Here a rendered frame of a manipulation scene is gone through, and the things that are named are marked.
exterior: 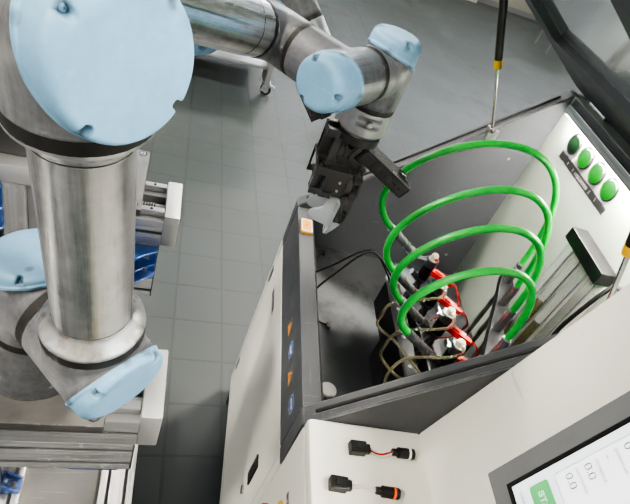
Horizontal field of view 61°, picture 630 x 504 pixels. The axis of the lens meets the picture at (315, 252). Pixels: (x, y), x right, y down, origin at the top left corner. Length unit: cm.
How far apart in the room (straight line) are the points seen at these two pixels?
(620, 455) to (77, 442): 80
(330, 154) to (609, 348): 49
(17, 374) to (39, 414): 7
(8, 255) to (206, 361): 155
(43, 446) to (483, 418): 72
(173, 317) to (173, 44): 199
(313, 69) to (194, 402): 162
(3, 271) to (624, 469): 79
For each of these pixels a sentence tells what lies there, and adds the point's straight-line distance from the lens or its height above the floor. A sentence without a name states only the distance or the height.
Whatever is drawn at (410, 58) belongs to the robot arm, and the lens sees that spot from 78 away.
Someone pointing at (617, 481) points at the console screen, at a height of 130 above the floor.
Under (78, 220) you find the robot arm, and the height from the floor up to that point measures 147.
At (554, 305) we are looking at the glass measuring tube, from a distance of 127.
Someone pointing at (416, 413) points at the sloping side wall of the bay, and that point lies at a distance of 102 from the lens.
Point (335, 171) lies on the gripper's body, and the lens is 85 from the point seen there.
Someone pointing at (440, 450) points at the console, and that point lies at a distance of 103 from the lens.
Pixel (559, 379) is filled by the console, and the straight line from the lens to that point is 89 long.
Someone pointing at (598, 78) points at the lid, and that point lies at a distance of 118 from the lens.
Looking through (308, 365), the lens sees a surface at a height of 95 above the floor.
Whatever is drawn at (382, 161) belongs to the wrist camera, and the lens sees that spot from 88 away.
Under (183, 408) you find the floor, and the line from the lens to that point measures 210.
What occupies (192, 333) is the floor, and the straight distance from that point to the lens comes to 230.
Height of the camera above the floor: 179
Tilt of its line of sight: 39 degrees down
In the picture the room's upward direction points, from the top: 23 degrees clockwise
